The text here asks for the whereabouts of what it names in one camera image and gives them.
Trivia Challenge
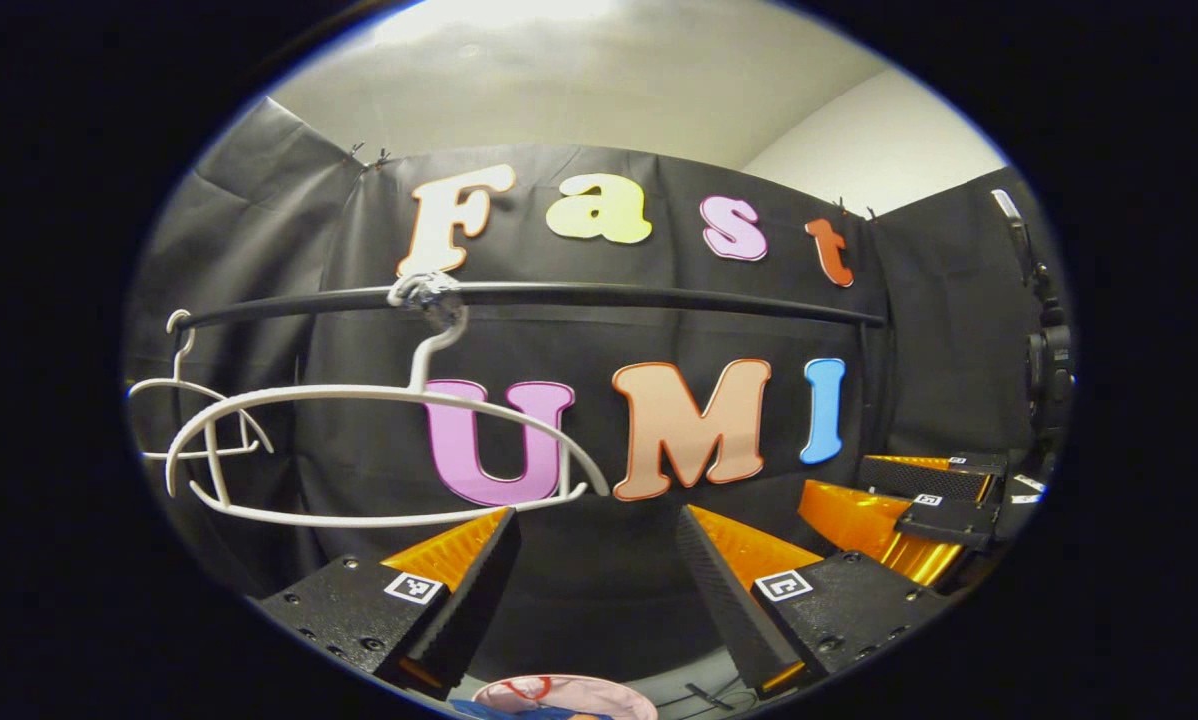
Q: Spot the black backdrop cloth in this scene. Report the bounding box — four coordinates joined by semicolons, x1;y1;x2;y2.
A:
124;95;1072;683

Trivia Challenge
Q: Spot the black clothes rail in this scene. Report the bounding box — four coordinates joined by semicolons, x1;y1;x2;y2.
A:
173;280;892;471

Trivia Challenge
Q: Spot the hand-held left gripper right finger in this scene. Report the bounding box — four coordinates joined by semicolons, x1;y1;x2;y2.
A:
673;503;950;699

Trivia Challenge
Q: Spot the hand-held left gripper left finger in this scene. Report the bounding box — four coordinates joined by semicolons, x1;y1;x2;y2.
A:
257;505;523;702

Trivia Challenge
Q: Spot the black cable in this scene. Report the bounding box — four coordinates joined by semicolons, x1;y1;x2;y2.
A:
684;682;760;716

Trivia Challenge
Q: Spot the white hanger with taped hook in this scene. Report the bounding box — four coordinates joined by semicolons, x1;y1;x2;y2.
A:
164;271;613;530

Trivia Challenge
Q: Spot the white plain hanger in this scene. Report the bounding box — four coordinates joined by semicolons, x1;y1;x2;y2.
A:
126;308;276;464

